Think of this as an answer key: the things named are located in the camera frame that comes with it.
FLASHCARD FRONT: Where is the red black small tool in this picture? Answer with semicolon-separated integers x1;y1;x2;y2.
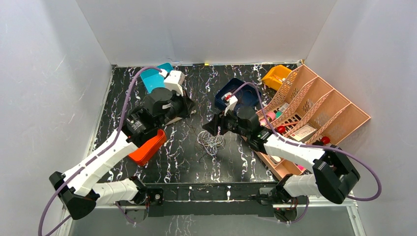
320;136;330;146

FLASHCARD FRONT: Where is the paperback book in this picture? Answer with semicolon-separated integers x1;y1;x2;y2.
166;110;197;126

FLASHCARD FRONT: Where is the dark blue plastic bin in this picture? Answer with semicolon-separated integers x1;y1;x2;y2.
214;78;259;114

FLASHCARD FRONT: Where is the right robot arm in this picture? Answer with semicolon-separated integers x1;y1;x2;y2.
202;106;360;204

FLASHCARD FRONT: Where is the teal plastic bin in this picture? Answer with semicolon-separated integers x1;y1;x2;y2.
140;69;165;93

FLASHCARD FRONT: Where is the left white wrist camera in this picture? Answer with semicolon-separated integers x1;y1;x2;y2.
159;69;185;96

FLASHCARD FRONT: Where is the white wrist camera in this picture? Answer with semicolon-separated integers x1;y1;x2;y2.
159;69;185;96
221;92;238;115

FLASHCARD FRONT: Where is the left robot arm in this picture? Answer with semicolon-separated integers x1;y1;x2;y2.
49;88;195;220

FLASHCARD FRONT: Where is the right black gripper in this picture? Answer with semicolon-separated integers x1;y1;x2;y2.
202;105;250;138

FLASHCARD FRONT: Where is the yellow plastic bin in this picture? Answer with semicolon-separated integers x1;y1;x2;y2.
262;65;291;91

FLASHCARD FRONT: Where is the orange plastic bin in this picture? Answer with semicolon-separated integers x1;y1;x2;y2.
128;129;167;166

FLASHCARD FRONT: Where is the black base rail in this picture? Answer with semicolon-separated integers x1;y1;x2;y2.
116;180;310;225

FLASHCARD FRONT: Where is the pink desk organizer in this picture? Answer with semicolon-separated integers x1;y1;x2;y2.
238;64;371;180

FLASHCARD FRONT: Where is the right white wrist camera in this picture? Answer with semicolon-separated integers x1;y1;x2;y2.
221;92;238;115

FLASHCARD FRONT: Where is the cable bundle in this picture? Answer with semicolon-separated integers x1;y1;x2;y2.
195;130;226;160

